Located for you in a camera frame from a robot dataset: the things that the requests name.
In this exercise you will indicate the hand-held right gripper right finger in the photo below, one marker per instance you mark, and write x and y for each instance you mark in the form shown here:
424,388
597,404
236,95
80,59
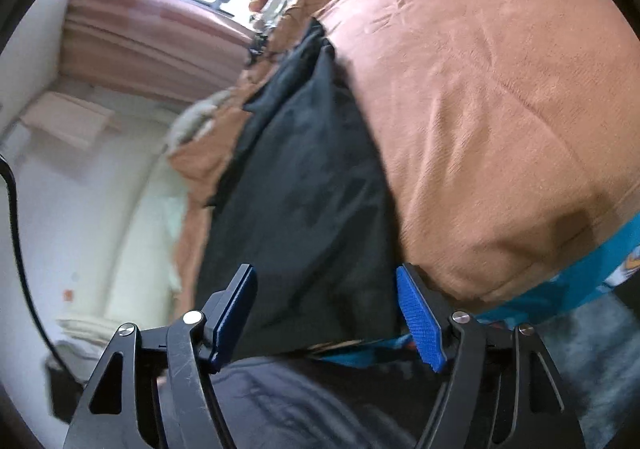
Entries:
420,319

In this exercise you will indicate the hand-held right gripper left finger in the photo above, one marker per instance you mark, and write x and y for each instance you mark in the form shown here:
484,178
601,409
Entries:
235,314

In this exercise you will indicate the black shirt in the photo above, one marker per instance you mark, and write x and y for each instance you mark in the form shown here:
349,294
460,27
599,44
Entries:
300,179

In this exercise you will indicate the light green pillow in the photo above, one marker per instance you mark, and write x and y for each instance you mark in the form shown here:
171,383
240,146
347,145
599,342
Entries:
177,224

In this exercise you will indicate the cream padded headboard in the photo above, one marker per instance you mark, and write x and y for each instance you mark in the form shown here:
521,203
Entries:
140,229

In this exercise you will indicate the teal printed bed sheet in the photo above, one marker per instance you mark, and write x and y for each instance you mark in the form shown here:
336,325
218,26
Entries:
550,289

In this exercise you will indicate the grey fluffy rug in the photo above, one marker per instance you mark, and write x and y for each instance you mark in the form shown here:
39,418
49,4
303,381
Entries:
600,369

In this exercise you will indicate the grey plush toy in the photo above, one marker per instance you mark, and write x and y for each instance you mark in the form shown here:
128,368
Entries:
200,116

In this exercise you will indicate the orange blanket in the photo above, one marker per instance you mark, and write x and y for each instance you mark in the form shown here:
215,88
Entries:
475,104

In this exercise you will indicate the cream hanging cloth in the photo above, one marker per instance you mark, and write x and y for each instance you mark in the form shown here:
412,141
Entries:
70,119

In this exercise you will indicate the pink curtain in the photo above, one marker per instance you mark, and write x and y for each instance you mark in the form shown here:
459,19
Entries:
150,44

